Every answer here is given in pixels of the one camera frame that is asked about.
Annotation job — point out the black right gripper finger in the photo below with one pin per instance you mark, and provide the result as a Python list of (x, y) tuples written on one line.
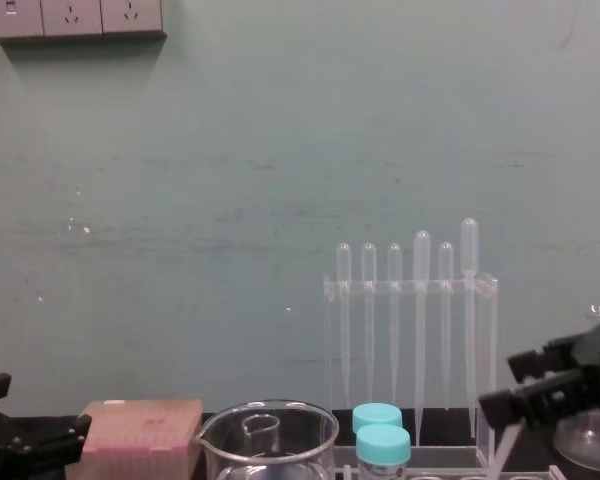
[(525, 402), (540, 361)]

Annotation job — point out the clear glass stirring rod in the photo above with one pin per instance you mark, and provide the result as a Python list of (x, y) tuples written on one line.
[(504, 450)]

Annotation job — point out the clear acrylic pipette rack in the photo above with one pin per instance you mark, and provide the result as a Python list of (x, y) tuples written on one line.
[(485, 350)]

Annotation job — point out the clear glass flask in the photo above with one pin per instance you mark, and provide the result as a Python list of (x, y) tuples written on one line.
[(587, 440)]

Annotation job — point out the pink pipette tip box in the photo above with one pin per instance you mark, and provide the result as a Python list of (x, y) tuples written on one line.
[(145, 435)]

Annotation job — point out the long clear plastic pipette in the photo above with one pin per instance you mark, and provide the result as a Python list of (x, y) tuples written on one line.
[(420, 320), (469, 300)]

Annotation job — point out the clear acrylic tray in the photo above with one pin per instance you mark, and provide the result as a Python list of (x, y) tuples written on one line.
[(445, 462)]

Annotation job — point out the short clear plastic pipette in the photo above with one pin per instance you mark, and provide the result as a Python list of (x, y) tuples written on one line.
[(394, 320), (369, 320), (445, 320), (344, 320)]

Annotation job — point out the teal capped sample bottle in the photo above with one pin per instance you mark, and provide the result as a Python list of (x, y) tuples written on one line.
[(377, 415), (383, 447)]

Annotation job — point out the small glass beaker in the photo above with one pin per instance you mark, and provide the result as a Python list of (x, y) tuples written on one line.
[(261, 434)]

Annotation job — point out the large glass beaker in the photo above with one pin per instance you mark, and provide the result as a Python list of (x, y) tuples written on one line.
[(305, 445)]

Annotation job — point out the grey wall socket panel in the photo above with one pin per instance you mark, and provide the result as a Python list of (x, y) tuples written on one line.
[(70, 19)]

